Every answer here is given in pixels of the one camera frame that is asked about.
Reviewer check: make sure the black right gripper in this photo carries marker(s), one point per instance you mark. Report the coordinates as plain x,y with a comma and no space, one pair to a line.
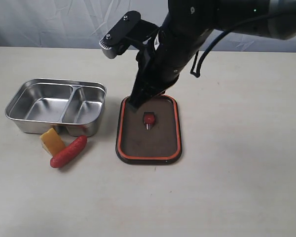
160,65

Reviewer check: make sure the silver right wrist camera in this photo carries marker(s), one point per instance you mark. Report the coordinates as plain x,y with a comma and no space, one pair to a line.
130,30

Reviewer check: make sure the dark lunchbox lid orange seal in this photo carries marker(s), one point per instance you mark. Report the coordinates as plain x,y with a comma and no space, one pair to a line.
151,135

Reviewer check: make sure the steel two-compartment lunchbox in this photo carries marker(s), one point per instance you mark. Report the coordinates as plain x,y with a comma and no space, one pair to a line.
71,105

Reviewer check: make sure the yellow cheese wedge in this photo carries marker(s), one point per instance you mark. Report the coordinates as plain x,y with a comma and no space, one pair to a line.
52,142

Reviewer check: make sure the red sausage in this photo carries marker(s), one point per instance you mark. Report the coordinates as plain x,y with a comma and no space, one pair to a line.
69,153

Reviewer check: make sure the blue-grey backdrop cloth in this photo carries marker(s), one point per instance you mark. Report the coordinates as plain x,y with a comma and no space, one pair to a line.
68,23

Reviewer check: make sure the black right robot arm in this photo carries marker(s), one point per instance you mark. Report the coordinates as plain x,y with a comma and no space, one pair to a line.
192,28

